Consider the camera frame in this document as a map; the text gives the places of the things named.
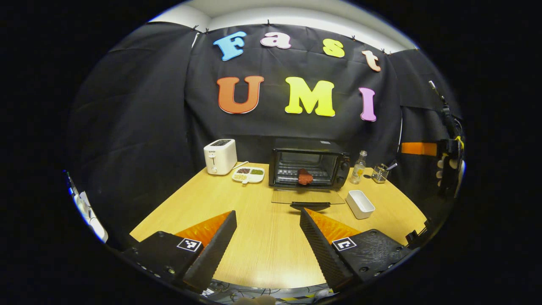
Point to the white plastic device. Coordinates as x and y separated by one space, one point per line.
98 231

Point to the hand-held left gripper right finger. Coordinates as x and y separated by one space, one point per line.
322 250

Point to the row of small black clips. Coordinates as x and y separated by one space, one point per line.
268 21

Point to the metal spoon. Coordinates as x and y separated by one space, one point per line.
391 166

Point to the white divided plate with beans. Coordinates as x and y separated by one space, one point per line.
248 175

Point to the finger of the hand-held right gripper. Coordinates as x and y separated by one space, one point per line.
419 149

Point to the white toaster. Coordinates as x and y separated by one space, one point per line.
220 156

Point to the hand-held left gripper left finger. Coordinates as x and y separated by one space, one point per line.
216 250

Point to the white rectangular dish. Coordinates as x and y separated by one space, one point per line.
360 205

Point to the brown meat piece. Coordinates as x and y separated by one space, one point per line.
305 176

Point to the clear glass bottle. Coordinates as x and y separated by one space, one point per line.
358 169

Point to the black electric oven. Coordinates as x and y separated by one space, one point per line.
309 146

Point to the black table clamp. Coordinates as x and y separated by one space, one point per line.
419 235

